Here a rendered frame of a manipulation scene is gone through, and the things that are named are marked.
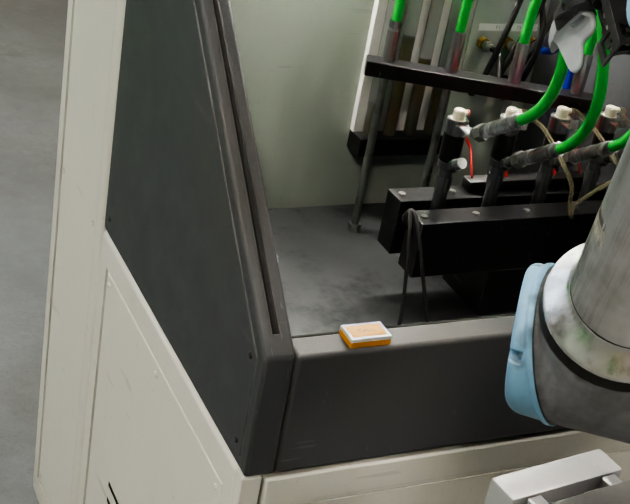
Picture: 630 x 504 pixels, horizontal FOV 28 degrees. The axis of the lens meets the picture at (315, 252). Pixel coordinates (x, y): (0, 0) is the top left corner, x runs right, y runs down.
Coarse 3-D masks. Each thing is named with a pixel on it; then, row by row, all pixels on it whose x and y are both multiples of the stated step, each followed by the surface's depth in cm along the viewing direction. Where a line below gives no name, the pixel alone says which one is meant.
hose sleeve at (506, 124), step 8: (520, 112) 147; (496, 120) 151; (504, 120) 149; (512, 120) 147; (480, 128) 153; (488, 128) 152; (496, 128) 150; (504, 128) 149; (512, 128) 148; (488, 136) 152
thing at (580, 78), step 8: (592, 40) 171; (584, 48) 172; (592, 48) 172; (584, 56) 172; (592, 56) 173; (584, 64) 173; (584, 72) 173; (576, 80) 174; (584, 80) 174; (576, 88) 175; (616, 152) 167
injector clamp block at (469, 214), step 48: (432, 192) 168; (480, 192) 171; (528, 192) 173; (576, 192) 176; (384, 240) 169; (432, 240) 161; (480, 240) 165; (528, 240) 168; (576, 240) 172; (480, 288) 170
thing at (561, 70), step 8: (400, 0) 170; (560, 0) 138; (400, 8) 170; (392, 16) 172; (400, 16) 171; (392, 24) 172; (400, 24) 172; (560, 56) 138; (560, 64) 138; (560, 72) 139; (552, 80) 140; (560, 80) 139; (552, 88) 140; (560, 88) 140; (544, 96) 141; (552, 96) 141; (536, 104) 143; (544, 104) 142; (528, 112) 144; (536, 112) 143; (544, 112) 143; (520, 120) 146; (528, 120) 145
